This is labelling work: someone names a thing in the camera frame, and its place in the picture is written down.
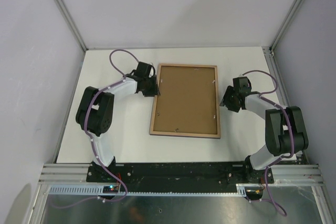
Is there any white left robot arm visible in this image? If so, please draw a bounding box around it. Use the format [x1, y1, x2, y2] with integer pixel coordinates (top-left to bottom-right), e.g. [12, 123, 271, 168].
[76, 61, 160, 182]

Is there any grey slotted cable duct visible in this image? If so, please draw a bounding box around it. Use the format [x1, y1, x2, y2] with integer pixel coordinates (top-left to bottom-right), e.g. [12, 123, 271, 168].
[49, 185, 264, 197]

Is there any brown cardboard backing board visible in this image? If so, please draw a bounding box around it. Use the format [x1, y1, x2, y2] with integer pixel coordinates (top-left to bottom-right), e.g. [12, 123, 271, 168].
[153, 66, 218, 133]

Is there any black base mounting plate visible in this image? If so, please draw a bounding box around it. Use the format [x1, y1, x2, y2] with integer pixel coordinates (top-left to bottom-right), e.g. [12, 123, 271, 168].
[86, 162, 274, 192]

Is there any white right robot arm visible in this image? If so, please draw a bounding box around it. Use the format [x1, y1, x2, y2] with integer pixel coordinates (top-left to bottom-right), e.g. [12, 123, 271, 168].
[220, 77, 309, 183]

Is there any blue wooden picture frame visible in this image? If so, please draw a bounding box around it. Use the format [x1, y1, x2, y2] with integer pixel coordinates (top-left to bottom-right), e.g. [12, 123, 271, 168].
[149, 63, 221, 140]

